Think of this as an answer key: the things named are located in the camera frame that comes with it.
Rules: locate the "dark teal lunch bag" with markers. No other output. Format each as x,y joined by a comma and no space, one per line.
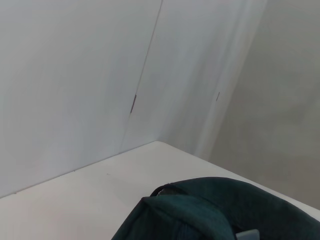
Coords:
200,212

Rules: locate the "clear blue-rimmed plastic container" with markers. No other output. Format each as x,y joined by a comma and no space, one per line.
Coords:
247,235

